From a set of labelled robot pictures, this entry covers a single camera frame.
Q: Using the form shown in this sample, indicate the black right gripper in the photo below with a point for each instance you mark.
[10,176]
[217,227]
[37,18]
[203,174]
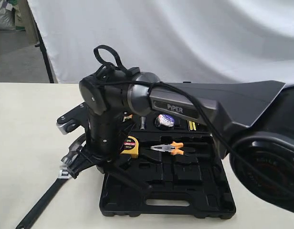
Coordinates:
[104,143]

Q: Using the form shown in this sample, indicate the adjustable wrench black handle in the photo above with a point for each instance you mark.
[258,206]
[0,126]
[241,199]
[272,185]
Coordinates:
[32,216]

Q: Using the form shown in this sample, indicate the black insulating tape roll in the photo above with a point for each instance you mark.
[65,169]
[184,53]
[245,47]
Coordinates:
[164,121]

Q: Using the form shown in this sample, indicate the black plastic tool case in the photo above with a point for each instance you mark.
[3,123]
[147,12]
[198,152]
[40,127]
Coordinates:
[191,184]

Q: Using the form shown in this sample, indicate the claw hammer black grip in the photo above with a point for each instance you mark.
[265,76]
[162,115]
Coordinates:
[127,179]

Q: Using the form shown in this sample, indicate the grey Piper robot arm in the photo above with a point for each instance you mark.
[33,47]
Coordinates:
[251,123]

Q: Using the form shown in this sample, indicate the yellow tape measure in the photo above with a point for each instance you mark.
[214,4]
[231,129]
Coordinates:
[131,146]

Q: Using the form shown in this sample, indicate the clear test pen screwdriver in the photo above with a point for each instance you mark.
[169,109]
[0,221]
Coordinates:
[143,123]

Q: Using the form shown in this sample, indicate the large yellow black screwdriver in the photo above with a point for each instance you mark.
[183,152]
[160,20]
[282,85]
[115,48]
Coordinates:
[190,126]

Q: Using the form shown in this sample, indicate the small yellow black screwdriver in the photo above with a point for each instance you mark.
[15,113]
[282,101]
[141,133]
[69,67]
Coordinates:
[195,126]

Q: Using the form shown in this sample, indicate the black backdrop stand pole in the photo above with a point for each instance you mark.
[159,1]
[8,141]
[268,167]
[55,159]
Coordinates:
[40,44]

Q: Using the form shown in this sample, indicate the white backdrop cloth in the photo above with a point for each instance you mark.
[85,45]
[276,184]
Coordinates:
[204,41]

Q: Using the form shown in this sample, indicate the grey sack in background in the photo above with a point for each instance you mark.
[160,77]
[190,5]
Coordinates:
[6,15]

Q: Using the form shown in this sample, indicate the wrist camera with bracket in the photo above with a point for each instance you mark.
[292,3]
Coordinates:
[73,119]

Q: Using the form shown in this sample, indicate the orange handled pliers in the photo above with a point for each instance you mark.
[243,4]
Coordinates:
[173,148]

